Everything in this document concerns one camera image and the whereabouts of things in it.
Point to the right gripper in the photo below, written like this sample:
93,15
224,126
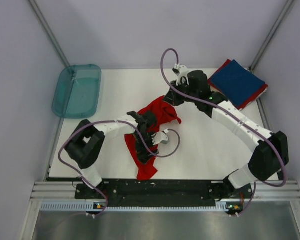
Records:
172,98

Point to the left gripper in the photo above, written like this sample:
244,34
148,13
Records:
142,154

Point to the red t shirt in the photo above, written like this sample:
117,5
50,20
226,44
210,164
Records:
255,98
164,113

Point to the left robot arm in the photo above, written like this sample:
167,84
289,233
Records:
85,147

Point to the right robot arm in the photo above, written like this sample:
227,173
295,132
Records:
269,150

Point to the folded blue t shirt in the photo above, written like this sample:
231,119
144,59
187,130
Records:
240,85

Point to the teal plastic bin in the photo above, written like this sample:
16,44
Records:
77,92

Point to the folded red t shirt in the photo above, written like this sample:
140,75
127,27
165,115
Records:
255,98

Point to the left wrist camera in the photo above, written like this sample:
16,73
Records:
160,137

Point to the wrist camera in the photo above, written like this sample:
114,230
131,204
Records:
181,72
160,137

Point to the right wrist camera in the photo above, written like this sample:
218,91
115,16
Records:
181,72

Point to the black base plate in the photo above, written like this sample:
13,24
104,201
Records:
169,193

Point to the grey cable duct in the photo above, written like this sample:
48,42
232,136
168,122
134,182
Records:
94,206

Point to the right aluminium frame post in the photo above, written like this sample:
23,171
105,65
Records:
283,14

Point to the aluminium frame post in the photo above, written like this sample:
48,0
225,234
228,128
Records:
283,14
48,32

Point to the left aluminium frame post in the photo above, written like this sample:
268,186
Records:
48,32

